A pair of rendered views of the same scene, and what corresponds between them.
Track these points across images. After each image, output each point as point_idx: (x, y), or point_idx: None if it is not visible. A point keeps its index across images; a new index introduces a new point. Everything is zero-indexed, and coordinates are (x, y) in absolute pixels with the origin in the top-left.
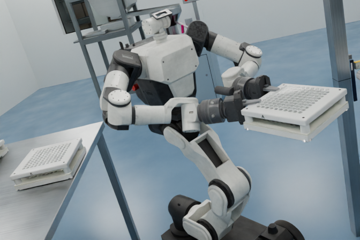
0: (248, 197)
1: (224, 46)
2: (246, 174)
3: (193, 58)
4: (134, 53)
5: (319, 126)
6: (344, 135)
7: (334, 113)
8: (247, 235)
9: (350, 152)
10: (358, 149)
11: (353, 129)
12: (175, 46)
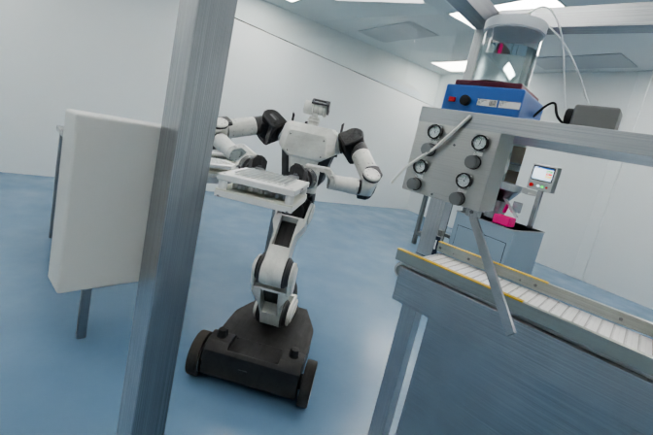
0: (286, 297)
1: (359, 159)
2: (288, 270)
3: (321, 150)
4: (284, 119)
5: (234, 192)
6: (397, 321)
7: (262, 199)
8: (286, 345)
9: (395, 348)
10: (404, 352)
11: (409, 322)
12: (311, 130)
